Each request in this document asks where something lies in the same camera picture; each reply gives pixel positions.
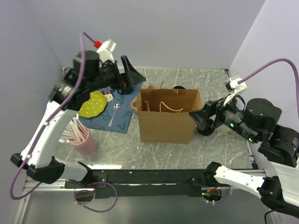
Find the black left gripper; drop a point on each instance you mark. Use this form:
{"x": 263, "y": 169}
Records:
{"x": 121, "y": 80}

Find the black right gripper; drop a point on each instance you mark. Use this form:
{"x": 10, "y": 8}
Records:
{"x": 199, "y": 115}

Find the brown paper bag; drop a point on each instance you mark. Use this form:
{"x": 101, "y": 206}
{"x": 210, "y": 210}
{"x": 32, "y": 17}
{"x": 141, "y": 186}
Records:
{"x": 163, "y": 114}

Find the black cup stack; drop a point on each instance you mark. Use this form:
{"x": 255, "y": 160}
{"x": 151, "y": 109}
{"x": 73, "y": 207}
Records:
{"x": 179, "y": 87}

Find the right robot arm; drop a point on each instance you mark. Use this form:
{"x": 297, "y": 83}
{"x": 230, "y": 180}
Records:
{"x": 257, "y": 123}

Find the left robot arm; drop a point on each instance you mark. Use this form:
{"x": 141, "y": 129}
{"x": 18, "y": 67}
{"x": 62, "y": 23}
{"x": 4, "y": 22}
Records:
{"x": 87, "y": 75}

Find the black lid stack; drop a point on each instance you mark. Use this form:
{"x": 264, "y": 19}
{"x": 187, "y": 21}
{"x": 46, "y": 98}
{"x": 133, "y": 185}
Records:
{"x": 209, "y": 128}

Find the dark green mug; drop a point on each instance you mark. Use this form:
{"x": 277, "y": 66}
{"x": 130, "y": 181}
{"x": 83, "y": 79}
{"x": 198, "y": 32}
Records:
{"x": 125, "y": 91}

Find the silver spoon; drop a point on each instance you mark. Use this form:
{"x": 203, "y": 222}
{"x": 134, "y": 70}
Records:
{"x": 117, "y": 106}

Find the blue alphabet placemat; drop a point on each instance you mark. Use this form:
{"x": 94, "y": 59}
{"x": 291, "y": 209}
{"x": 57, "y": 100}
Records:
{"x": 109, "y": 110}

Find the green dotted plate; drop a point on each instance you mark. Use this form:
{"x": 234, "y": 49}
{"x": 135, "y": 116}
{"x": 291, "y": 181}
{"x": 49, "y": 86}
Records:
{"x": 94, "y": 106}

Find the pink straw cup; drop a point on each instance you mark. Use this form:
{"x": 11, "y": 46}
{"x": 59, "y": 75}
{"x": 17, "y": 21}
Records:
{"x": 88, "y": 146}

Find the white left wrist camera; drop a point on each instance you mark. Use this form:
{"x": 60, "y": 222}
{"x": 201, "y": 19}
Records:
{"x": 105, "y": 50}

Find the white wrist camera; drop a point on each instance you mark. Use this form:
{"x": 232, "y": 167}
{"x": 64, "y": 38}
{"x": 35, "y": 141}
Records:
{"x": 234, "y": 88}
{"x": 105, "y": 50}

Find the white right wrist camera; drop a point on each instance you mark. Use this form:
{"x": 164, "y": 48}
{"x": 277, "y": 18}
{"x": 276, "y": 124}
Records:
{"x": 234, "y": 88}

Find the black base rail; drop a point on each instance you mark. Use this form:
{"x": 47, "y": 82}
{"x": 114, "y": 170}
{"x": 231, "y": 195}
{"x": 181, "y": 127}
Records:
{"x": 151, "y": 182}

